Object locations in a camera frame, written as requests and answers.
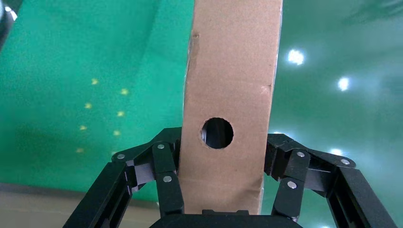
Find large green tablecloth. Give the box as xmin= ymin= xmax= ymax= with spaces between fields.
xmin=0 ymin=0 xmax=196 ymax=202

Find small cardboard box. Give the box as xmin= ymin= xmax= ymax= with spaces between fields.
xmin=178 ymin=0 xmax=283 ymax=216

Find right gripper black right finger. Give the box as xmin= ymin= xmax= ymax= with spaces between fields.
xmin=264 ymin=133 xmax=391 ymax=228

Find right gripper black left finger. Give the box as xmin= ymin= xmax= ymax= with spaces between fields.
xmin=63 ymin=126 xmax=185 ymax=228

